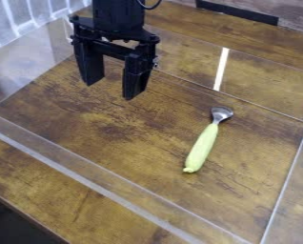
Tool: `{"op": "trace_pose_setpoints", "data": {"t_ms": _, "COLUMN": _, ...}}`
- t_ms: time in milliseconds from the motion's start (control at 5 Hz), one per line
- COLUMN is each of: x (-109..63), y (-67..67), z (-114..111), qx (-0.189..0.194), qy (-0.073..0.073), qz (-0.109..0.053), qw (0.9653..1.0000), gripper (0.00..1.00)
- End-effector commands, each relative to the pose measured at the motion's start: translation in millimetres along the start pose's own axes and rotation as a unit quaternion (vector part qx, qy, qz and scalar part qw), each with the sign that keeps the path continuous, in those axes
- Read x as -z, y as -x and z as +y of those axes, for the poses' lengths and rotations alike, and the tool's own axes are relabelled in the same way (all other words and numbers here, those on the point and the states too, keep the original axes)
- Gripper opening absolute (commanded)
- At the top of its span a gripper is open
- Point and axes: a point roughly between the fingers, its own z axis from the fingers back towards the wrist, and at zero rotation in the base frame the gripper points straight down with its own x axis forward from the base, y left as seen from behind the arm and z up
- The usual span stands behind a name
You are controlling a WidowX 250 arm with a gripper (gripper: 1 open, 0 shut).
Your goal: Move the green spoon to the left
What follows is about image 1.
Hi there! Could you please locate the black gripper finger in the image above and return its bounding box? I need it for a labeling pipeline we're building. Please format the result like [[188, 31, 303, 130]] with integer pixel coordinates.
[[123, 53, 152, 100], [72, 41, 104, 86]]

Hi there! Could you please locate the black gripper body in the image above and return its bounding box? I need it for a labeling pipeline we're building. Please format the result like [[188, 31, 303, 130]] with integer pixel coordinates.
[[69, 0, 160, 61]]

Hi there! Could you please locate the black bar on table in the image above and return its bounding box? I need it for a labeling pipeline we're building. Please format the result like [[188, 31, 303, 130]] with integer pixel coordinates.
[[195, 0, 279, 26]]

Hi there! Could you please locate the clear acrylic enclosure wall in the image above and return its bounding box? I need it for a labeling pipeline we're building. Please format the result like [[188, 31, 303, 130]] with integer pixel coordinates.
[[0, 2, 303, 244]]

